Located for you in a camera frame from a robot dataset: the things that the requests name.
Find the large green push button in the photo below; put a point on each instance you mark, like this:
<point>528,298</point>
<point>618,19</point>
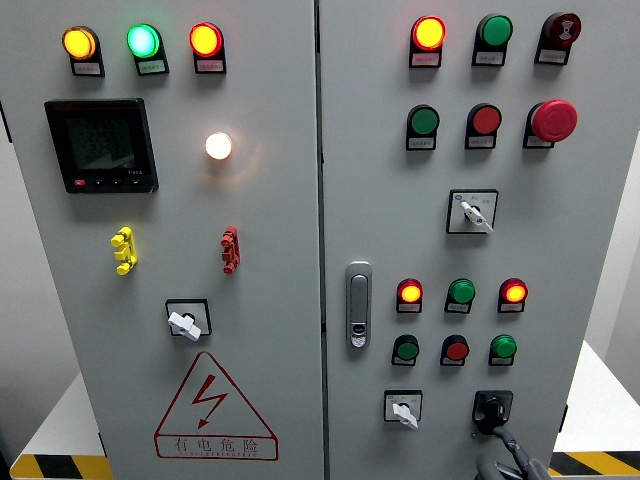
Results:
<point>424,120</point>

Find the pale grey cabinet door with display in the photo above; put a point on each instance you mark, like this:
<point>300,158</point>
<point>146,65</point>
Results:
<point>272,225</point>

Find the large dark green lamp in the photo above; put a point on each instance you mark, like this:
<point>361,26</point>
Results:
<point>496,30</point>

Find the large red push button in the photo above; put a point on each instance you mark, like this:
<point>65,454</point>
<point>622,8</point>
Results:
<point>486,120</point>

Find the lit green round lamp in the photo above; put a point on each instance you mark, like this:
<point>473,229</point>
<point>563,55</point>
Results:
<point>142,41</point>

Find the large red lamp beside green lamp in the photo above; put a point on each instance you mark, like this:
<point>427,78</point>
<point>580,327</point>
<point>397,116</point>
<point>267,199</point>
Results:
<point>205,40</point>

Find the black yellow striped tape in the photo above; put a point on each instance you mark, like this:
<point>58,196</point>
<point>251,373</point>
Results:
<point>55,467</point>
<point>600,461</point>

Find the red warning triangle sticker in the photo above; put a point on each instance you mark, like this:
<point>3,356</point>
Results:
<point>207,398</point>

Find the pale grey cabinet door with lock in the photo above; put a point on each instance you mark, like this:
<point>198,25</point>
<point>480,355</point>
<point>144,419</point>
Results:
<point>392,225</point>

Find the small green lamp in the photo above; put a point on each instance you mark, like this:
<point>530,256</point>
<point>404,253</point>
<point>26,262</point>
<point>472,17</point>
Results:
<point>461,291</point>
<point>503,346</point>

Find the white round lamp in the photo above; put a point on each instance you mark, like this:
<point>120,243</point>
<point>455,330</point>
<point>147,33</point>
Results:
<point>218,146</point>

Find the yellow round lamp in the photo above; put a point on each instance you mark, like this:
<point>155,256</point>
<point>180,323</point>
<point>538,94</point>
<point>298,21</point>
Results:
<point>78,43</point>

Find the small red push button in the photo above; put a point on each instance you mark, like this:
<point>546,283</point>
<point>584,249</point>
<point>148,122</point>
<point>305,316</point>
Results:
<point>456,351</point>

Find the small red lamp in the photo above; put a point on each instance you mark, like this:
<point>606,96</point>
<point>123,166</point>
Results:
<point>513,292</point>
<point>409,292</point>

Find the large red stop button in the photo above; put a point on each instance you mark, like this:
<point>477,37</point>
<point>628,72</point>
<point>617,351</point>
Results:
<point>555,121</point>

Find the dark red buzzer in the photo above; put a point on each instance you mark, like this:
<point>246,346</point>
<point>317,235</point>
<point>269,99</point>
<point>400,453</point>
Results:
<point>565,27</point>

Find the large red lamp above buttons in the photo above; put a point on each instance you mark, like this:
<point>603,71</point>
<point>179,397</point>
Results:
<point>428,32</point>

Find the black display meter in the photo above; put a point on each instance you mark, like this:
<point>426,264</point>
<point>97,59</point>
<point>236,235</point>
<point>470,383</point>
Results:
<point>100,145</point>

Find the black door hinge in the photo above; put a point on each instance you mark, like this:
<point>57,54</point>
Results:
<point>564,417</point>
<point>5,122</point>
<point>102,444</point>

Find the small green push button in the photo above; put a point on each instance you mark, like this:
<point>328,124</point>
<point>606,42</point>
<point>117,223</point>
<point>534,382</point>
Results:
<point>406,350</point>

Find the silver door lock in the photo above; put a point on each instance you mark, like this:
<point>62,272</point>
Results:
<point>358,300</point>

